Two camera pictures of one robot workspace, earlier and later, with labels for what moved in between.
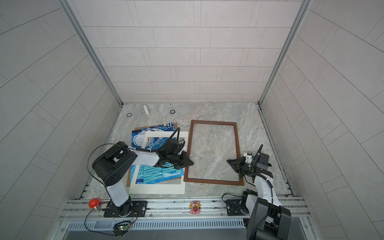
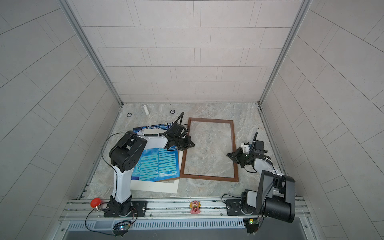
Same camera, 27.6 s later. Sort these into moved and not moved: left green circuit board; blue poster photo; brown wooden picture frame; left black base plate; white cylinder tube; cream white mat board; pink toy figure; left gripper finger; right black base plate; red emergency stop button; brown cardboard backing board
Moved: brown cardboard backing board; left gripper finger; brown wooden picture frame; cream white mat board
Not moved: red emergency stop button; left black base plate; blue poster photo; right black base plate; left green circuit board; white cylinder tube; pink toy figure
